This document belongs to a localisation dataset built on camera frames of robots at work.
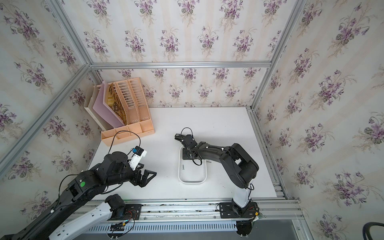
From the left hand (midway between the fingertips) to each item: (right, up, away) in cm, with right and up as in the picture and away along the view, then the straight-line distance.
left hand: (151, 172), depth 67 cm
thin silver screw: (+13, -4, +22) cm, 26 cm away
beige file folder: (-37, +21, +24) cm, 49 cm away
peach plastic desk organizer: (-32, +40, +44) cm, 68 cm away
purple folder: (-33, +30, +17) cm, 48 cm away
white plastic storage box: (+17, -7, +19) cm, 26 cm away
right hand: (+15, +2, +27) cm, 31 cm away
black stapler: (+9, +12, +34) cm, 37 cm away
